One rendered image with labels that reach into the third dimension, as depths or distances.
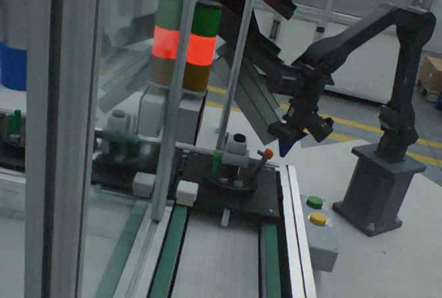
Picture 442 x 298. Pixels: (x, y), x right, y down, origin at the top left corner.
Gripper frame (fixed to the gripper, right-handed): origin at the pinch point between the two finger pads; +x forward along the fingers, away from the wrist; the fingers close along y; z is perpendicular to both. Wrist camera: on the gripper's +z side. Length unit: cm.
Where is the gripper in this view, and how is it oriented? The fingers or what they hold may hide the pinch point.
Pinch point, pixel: (287, 144)
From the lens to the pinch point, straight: 110.6
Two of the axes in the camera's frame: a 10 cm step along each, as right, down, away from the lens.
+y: 4.9, -2.1, 8.5
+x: -3.0, 8.7, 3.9
